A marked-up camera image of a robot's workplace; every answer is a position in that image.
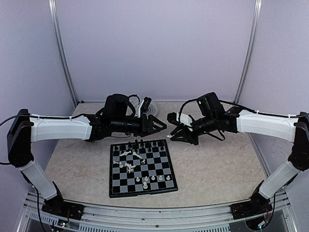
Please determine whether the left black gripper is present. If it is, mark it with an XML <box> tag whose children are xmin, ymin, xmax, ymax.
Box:
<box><xmin>112</xmin><ymin>114</ymin><xmax>167</xmax><ymax>138</ymax></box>

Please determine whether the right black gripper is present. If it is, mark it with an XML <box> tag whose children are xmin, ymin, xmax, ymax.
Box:
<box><xmin>171</xmin><ymin>113</ymin><xmax>217</xmax><ymax>145</ymax></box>

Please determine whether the black white chess board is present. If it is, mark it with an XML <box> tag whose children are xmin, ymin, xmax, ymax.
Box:
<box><xmin>109</xmin><ymin>139</ymin><xmax>178</xmax><ymax>198</ymax></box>

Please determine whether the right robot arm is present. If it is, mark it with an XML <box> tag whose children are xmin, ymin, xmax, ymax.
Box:
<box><xmin>167</xmin><ymin>92</ymin><xmax>309</xmax><ymax>215</ymax></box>

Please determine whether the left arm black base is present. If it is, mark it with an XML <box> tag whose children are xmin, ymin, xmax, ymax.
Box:
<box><xmin>42</xmin><ymin>193</ymin><xmax>84</xmax><ymax>220</ymax></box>

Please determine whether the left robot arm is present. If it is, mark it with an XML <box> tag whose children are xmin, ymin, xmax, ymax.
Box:
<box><xmin>7</xmin><ymin>94</ymin><xmax>167</xmax><ymax>215</ymax></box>

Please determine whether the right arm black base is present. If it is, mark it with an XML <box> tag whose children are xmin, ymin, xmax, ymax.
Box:
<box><xmin>230</xmin><ymin>192</ymin><xmax>273</xmax><ymax>220</ymax></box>

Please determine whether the white bishop piece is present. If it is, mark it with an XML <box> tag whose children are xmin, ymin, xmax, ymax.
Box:
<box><xmin>125</xmin><ymin>163</ymin><xmax>136</xmax><ymax>173</ymax></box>

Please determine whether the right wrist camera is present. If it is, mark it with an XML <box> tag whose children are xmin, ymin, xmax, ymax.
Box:
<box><xmin>167</xmin><ymin>112</ymin><xmax>194</xmax><ymax>129</ymax></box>

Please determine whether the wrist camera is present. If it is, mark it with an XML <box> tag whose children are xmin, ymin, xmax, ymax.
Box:
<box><xmin>167</xmin><ymin>112</ymin><xmax>194</xmax><ymax>129</ymax></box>
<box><xmin>135</xmin><ymin>97</ymin><xmax>152</xmax><ymax>118</ymax></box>

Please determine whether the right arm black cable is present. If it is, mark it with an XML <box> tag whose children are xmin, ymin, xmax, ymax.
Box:
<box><xmin>178</xmin><ymin>99</ymin><xmax>201</xmax><ymax>121</ymax></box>

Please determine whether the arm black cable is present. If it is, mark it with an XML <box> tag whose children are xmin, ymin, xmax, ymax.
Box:
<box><xmin>178</xmin><ymin>99</ymin><xmax>201</xmax><ymax>121</ymax></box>
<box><xmin>127</xmin><ymin>94</ymin><xmax>142</xmax><ymax>114</ymax></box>

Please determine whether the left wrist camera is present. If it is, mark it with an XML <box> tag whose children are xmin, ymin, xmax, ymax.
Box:
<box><xmin>135</xmin><ymin>97</ymin><xmax>152</xmax><ymax>118</ymax></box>

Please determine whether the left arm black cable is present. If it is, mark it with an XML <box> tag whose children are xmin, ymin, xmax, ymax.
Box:
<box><xmin>127</xmin><ymin>94</ymin><xmax>142</xmax><ymax>114</ymax></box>

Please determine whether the front aluminium rail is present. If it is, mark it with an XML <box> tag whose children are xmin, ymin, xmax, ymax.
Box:
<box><xmin>14</xmin><ymin>191</ymin><xmax>299</xmax><ymax>232</ymax></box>

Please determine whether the right aluminium frame post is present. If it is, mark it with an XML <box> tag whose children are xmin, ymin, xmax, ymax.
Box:
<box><xmin>233</xmin><ymin>0</ymin><xmax>263</xmax><ymax>103</ymax></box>

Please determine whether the aluminium frame post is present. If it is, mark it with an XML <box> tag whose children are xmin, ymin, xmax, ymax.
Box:
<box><xmin>48</xmin><ymin>0</ymin><xmax>78</xmax><ymax>107</ymax></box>
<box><xmin>233</xmin><ymin>0</ymin><xmax>263</xmax><ymax>103</ymax></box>

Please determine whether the left aluminium frame post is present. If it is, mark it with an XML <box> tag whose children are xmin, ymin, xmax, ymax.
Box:
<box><xmin>48</xmin><ymin>0</ymin><xmax>78</xmax><ymax>107</ymax></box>

